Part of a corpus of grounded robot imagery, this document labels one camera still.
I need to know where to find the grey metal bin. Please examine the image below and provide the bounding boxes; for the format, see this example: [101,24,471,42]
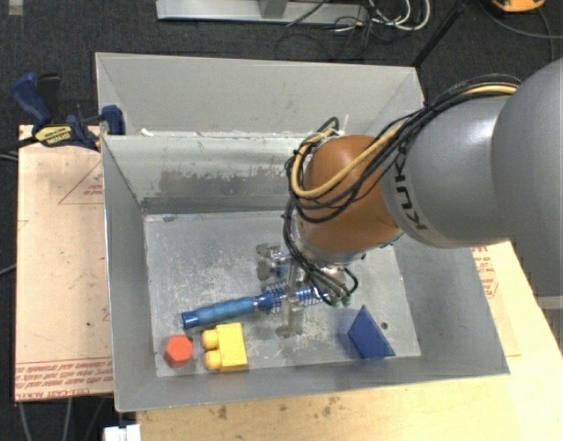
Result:
[95,51,512,413]

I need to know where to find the orange hexagonal block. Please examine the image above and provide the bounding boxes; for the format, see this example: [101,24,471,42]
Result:
[163,335,195,369]

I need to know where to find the brown cardboard board, red print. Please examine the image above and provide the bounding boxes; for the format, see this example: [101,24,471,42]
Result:
[14,124,524,403]

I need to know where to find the blue-handled tool with chrome springs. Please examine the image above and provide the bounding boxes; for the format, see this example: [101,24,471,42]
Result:
[180,284,321,331]

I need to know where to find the yellow toy building brick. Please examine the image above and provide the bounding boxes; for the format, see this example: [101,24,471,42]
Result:
[200,322,249,372]

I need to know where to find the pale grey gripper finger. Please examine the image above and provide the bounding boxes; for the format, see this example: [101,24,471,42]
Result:
[255,243,292,279]
[275,292,306,339]

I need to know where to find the blue triangular block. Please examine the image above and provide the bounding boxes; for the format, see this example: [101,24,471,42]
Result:
[347,304,397,361]

